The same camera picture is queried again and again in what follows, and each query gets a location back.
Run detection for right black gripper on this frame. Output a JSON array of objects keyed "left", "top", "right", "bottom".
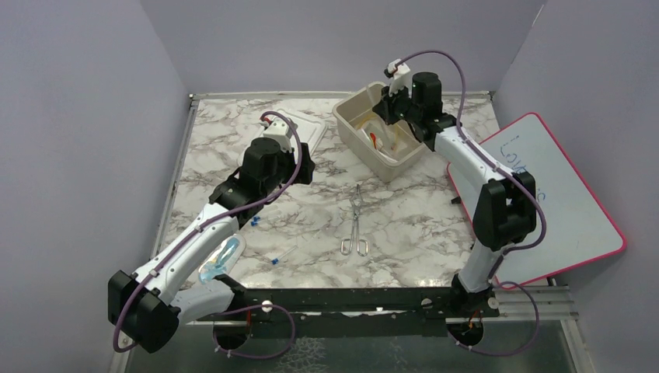
[{"left": 373, "top": 81, "right": 421, "bottom": 127}]

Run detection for metal crucible tongs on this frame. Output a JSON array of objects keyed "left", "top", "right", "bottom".
[{"left": 340, "top": 184, "right": 369, "bottom": 257}]

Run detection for lone blue capped tube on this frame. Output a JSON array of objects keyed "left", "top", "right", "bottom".
[{"left": 271, "top": 246, "right": 298, "bottom": 265}]

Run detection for red plastic spoon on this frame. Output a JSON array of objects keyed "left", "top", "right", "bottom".
[{"left": 369, "top": 132, "right": 380, "bottom": 150}]

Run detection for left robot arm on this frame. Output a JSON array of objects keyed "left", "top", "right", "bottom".
[{"left": 107, "top": 135, "right": 316, "bottom": 353}]

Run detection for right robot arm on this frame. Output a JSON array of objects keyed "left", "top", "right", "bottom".
[{"left": 373, "top": 68, "right": 536, "bottom": 316}]

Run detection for beige plastic bin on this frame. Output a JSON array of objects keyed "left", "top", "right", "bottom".
[{"left": 333, "top": 82, "right": 430, "bottom": 183}]

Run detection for white bin lid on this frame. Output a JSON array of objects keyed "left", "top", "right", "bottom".
[{"left": 258, "top": 106, "right": 327, "bottom": 155}]

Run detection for blue goggles in bag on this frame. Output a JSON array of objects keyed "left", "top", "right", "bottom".
[{"left": 198, "top": 234, "right": 246, "bottom": 284}]

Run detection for pink framed whiteboard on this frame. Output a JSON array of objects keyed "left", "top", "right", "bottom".
[{"left": 448, "top": 113, "right": 626, "bottom": 285}]

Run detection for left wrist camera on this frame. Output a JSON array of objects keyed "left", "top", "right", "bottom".
[{"left": 261, "top": 118, "right": 295, "bottom": 153}]

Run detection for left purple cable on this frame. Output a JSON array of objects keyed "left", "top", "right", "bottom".
[{"left": 112, "top": 110, "right": 303, "bottom": 354}]

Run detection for purple cable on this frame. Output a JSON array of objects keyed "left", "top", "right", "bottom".
[
  {"left": 112, "top": 110, "right": 303, "bottom": 354},
  {"left": 391, "top": 50, "right": 548, "bottom": 357}
]

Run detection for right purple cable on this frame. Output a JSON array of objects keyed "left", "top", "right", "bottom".
[{"left": 391, "top": 50, "right": 548, "bottom": 357}]

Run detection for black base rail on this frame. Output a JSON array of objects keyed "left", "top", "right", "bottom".
[{"left": 202, "top": 287, "right": 499, "bottom": 339}]

